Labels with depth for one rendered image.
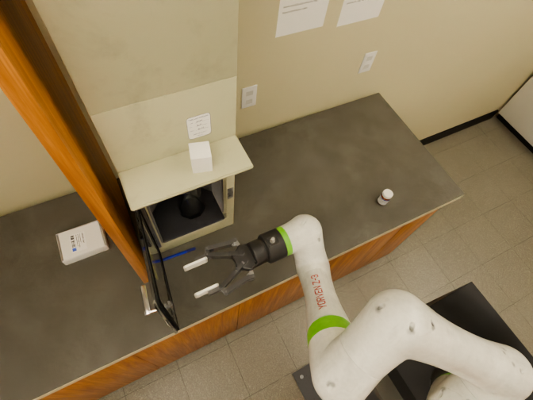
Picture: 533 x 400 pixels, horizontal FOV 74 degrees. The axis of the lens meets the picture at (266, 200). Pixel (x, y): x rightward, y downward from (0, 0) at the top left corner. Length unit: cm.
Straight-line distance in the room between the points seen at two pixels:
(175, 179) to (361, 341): 56
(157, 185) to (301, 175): 86
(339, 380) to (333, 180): 105
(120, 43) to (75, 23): 7
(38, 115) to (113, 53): 17
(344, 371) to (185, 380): 161
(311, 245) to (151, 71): 64
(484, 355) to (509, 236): 234
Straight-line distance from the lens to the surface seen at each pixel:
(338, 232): 152
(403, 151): 188
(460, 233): 301
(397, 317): 71
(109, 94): 77
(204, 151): 88
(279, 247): 103
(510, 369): 102
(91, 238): 150
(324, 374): 78
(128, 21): 69
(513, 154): 376
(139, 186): 91
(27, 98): 64
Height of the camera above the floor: 227
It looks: 60 degrees down
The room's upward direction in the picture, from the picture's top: 11 degrees clockwise
